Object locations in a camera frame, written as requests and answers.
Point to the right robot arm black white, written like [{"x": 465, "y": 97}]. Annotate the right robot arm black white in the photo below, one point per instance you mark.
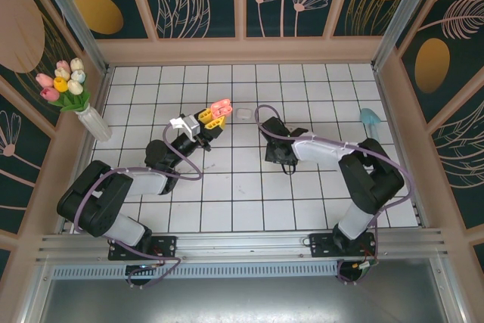
[{"x": 370, "y": 183}]

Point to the grey metal sheet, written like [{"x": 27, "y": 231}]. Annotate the grey metal sheet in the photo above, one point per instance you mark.
[{"x": 242, "y": 300}]

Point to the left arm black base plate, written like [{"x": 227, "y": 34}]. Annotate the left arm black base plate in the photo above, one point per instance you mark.
[{"x": 166, "y": 245}]

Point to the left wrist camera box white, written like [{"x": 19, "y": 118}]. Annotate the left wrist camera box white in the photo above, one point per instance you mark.
[{"x": 189, "y": 124}]

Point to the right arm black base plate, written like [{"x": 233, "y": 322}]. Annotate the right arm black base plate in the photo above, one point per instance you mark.
[{"x": 321, "y": 247}]

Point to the artificial tulip bouquet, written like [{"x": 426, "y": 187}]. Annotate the artificial tulip bouquet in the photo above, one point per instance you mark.
[{"x": 62, "y": 82}]

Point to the light blue toy shovel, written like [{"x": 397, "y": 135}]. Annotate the light blue toy shovel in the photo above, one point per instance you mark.
[{"x": 368, "y": 117}]

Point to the orange earbud charging case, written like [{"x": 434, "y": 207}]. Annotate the orange earbud charging case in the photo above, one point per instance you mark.
[{"x": 221, "y": 108}]

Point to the aluminium frame post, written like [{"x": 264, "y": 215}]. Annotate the aluminium frame post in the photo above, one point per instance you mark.
[
  {"x": 405, "y": 13},
  {"x": 79, "y": 24}
]

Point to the white earbud charging case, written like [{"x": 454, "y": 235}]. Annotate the white earbud charging case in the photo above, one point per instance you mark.
[{"x": 244, "y": 113}]

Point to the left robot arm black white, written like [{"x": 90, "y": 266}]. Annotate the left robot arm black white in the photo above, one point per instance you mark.
[{"x": 94, "y": 205}]

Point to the white ribbed vase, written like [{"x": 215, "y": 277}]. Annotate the white ribbed vase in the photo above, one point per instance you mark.
[{"x": 94, "y": 124}]

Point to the aluminium mounting rail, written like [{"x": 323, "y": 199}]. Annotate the aluminium mounting rail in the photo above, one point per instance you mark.
[{"x": 242, "y": 247}]

